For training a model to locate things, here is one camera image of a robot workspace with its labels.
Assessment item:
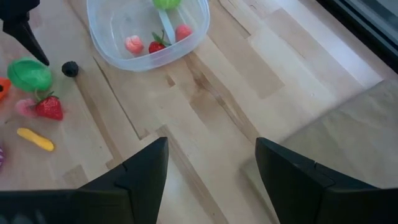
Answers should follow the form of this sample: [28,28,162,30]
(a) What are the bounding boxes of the black aluminium table frame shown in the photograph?
[317,0,398,74]

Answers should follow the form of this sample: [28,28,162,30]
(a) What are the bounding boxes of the black toy blackberry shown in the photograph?
[61,60,80,78]

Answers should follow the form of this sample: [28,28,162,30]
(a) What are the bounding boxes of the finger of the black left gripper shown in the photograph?
[0,0,50,67]

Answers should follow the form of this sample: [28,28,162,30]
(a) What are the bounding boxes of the green toy pepper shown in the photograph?
[6,57,53,93]

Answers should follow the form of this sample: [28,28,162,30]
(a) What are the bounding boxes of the green toy lime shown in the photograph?
[152,0,182,10]

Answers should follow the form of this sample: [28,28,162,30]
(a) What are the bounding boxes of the salmon pink toy fruit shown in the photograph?
[124,35,145,55]

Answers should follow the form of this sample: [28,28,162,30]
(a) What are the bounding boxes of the orange toy carrot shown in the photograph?
[0,77,12,101]

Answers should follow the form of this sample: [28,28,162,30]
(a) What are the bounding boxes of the brown rectangular mat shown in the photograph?
[239,79,398,224]

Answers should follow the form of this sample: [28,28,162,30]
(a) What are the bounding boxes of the clear plastic tupperware container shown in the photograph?
[86,0,211,72]

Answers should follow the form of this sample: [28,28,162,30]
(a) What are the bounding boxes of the red toy strawberry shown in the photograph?
[148,30,172,54]
[34,91,65,121]

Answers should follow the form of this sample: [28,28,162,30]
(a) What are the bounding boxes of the yellow toy banana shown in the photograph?
[16,127,55,152]

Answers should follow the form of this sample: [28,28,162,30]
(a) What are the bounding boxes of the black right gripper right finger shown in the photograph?
[254,137,398,224]

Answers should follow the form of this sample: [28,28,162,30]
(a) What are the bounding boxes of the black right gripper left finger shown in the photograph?
[0,136,170,224]

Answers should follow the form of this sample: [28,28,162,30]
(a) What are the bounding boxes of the pale pink toy fruit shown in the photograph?
[14,98,38,118]

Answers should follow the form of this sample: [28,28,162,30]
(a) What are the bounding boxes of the red toy raspberry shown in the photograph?
[175,24,193,43]

